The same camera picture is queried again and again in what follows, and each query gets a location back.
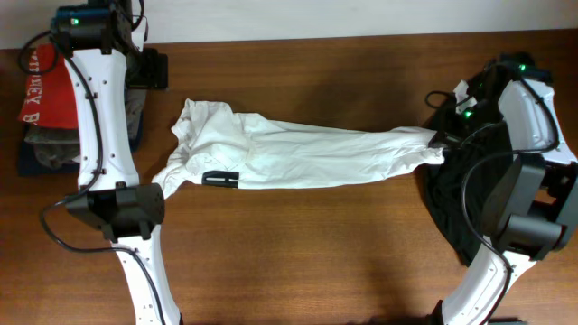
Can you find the white t-shirt black print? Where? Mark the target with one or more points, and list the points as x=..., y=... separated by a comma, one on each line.
x=259, y=154

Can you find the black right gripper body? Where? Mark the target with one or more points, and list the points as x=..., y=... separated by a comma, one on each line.
x=464, y=129

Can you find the grey camouflage folded garment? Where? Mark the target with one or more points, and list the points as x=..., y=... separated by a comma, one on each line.
x=134, y=105

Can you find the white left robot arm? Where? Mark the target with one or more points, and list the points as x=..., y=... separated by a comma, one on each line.
x=111, y=198

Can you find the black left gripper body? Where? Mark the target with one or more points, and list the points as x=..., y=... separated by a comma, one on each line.
x=145, y=70

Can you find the red folded t-shirt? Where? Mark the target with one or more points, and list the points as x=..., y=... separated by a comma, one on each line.
x=49, y=100

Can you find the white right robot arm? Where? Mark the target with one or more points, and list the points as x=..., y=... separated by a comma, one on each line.
x=505, y=195

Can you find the navy folded garment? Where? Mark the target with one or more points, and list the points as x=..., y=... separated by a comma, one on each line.
x=27, y=164

